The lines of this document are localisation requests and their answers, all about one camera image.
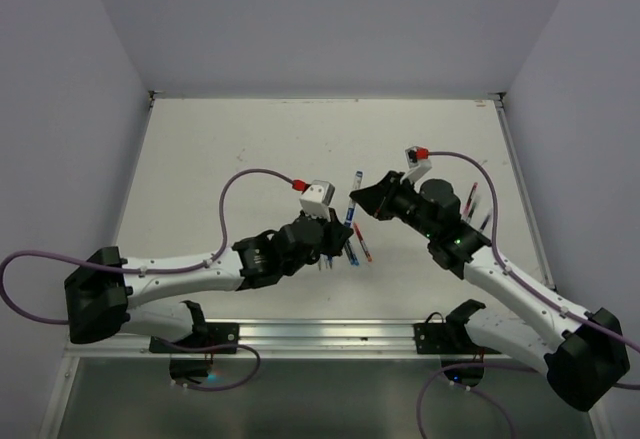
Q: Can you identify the aluminium mounting rail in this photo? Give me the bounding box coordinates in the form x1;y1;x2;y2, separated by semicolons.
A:
63;316;591;359

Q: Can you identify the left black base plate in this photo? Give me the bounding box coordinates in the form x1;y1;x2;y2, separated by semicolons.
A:
149;300;240;355

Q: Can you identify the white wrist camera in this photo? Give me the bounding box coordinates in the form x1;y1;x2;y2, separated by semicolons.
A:
299;180;335;220
401;146;432;185

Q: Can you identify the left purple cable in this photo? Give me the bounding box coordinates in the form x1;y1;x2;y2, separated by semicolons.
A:
0;167;262;391

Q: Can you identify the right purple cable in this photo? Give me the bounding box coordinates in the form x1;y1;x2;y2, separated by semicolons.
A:
415;147;640;439

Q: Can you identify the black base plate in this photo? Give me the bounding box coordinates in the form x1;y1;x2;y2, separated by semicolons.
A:
413;299;499;355
149;300;240;355

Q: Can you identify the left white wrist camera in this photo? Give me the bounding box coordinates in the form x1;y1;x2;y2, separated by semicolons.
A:
299;180;335;220

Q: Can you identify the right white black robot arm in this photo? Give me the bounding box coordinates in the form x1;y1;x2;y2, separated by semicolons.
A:
349;171;630;412

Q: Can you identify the purple cable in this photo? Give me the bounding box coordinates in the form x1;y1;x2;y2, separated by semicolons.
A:
415;147;640;439
0;167;262;391

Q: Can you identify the blue pen cap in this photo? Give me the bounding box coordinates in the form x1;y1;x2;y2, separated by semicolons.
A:
479;210;493;232

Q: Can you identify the red pen cap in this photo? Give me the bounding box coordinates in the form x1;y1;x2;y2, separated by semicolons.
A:
462;182;480;223

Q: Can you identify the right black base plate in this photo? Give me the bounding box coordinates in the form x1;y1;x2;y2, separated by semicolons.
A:
413;299;499;355

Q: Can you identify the blue capped pen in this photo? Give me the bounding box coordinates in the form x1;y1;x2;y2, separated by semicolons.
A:
345;170;365;227

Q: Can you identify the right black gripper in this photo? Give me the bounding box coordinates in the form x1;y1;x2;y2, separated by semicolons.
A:
352;168;438;239

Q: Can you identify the red pen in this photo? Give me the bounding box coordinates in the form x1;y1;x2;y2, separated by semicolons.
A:
352;222;373;263

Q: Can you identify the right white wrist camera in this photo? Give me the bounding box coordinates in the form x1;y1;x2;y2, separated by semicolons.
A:
401;146;432;185

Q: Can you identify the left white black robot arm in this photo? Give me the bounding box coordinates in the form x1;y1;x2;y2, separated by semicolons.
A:
64;214;353;352

